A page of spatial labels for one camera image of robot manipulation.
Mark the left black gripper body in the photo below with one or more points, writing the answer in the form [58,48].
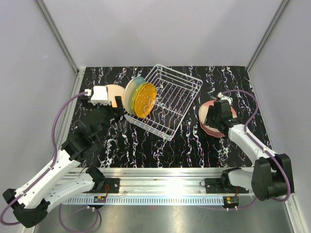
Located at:
[106,111]

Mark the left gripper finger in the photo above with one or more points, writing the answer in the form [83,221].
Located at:
[116,113]
[119,104]

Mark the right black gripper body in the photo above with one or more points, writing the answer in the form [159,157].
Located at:
[212,119]

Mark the green polka dot plate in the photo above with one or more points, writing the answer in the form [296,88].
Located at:
[134,96]

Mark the pink cream branch plate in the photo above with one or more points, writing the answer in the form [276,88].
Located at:
[203,110]

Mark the blue cream branch plate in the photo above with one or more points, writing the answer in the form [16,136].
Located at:
[129,91]

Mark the orange polka dot plate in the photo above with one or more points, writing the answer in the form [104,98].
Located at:
[145,100]

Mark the white wire dish rack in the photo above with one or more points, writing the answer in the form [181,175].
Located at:
[176,91]

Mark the pink scalloped plate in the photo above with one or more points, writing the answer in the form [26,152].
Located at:
[211,132]

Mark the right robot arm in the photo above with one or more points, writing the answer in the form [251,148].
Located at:
[271,177]

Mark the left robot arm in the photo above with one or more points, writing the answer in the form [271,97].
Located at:
[33,201]

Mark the orange cream branch plate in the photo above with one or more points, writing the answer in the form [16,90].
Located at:
[115,90]

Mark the black marble pattern mat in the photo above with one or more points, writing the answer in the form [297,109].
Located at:
[127,145]

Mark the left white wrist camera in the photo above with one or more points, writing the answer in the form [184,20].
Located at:
[97,95]

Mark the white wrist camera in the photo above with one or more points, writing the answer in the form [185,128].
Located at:
[221,96]
[97,95]

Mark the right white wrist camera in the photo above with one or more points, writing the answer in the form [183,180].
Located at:
[221,96]

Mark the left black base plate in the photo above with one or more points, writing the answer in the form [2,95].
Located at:
[110,185]

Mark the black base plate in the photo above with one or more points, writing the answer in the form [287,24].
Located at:
[215,186]
[110,185]

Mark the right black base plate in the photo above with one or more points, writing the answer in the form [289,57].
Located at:
[215,186]

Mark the aluminium mounting rail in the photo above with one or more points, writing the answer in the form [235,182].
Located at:
[165,180]

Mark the left aluminium frame post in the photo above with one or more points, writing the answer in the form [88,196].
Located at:
[55,32]

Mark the aluminium frame post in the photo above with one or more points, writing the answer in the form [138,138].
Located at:
[55,32]
[273,23]

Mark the white slotted cable duct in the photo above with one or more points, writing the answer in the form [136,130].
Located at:
[146,200]

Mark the right aluminium frame post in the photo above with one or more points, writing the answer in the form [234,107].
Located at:
[273,23]

